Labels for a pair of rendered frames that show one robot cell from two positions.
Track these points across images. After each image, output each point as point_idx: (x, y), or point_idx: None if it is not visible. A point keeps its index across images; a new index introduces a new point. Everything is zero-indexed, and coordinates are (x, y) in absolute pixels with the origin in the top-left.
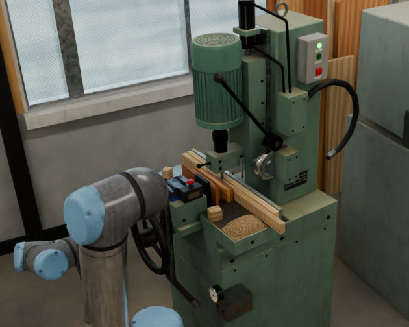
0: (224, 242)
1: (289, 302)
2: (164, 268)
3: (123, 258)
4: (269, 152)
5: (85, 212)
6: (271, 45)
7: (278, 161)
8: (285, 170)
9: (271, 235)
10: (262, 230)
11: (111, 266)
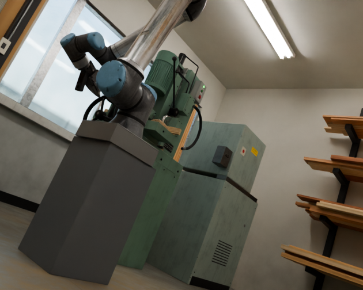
0: (149, 125)
1: (144, 208)
2: None
3: (185, 7)
4: (170, 115)
5: None
6: (186, 75)
7: (173, 122)
8: (176, 125)
9: (169, 138)
10: (168, 130)
11: (183, 3)
